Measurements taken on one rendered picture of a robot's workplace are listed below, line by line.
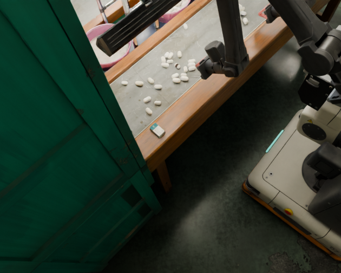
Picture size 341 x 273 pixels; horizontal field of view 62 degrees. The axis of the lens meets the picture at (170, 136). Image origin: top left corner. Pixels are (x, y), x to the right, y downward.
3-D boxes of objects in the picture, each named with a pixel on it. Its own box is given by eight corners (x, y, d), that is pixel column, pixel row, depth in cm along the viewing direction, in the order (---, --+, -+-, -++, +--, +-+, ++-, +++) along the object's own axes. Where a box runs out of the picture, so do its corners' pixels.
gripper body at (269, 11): (262, 11, 130) (275, 8, 124) (276, -2, 132) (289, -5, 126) (267, 24, 133) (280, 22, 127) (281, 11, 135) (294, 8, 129)
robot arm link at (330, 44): (347, 75, 73) (356, 62, 75) (328, 43, 70) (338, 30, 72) (316, 82, 81) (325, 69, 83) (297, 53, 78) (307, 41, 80)
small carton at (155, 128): (165, 132, 122) (164, 130, 120) (159, 138, 121) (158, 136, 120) (155, 124, 124) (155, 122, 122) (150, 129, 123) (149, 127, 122)
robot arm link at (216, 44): (235, 77, 101) (249, 62, 104) (221, 50, 96) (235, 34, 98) (212, 78, 111) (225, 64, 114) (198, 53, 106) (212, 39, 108)
